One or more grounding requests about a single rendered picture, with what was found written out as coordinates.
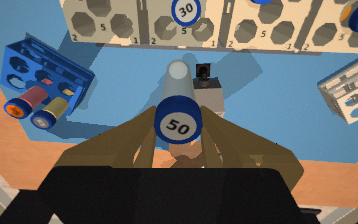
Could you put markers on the blue flat mat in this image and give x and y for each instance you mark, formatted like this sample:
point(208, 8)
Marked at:
point(272, 95)

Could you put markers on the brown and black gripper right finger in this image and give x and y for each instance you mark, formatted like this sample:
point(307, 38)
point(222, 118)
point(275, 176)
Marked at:
point(241, 148)

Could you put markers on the blue tube rack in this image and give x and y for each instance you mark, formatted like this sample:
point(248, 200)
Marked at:
point(76, 79)

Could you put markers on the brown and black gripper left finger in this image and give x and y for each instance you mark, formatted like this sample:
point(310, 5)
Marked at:
point(117, 147)

